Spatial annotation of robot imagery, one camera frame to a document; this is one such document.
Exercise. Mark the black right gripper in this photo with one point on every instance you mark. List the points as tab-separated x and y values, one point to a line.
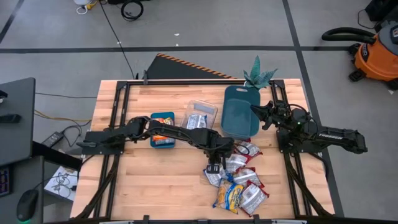
280	116

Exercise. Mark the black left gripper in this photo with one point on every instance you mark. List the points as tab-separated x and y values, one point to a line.
222	146

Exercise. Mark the blue soy sauce noodle packet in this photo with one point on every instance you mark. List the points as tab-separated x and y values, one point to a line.
196	121
214	179
228	196

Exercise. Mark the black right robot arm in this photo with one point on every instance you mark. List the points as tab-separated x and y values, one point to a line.
335	138

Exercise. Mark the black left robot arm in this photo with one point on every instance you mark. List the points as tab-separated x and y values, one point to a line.
186	135

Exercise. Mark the red noodle packet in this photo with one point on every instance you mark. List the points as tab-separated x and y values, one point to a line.
252	196
247	175
237	161
250	148

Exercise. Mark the teal artificial plant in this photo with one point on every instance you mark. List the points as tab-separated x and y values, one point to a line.
258	76

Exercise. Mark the clear plastic bin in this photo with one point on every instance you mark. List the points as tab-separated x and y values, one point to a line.
188	109

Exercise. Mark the small teal plastic bin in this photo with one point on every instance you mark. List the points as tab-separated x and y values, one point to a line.
162	114

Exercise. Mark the black ramp with striped edge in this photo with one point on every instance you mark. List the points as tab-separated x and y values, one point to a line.
174	70

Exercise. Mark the orange shop vacuum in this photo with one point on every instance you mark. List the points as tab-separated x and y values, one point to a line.
376	59

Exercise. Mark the white paper sheet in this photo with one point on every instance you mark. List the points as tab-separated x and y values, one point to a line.
60	183

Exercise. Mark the black equipment case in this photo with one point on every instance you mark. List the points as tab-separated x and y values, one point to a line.
384	9

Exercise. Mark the black power brick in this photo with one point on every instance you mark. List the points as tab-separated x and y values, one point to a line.
53	139

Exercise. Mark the black computer mouse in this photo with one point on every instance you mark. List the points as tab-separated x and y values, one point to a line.
27	205

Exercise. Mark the dark grey desk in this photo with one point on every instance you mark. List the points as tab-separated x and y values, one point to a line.
15	140

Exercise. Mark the black remote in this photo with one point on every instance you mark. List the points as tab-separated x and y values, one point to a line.
9	118

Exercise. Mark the keypad with purple keys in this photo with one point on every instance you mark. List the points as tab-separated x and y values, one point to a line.
4	182

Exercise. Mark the black aluminium rig frame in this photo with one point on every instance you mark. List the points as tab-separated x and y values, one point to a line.
122	102

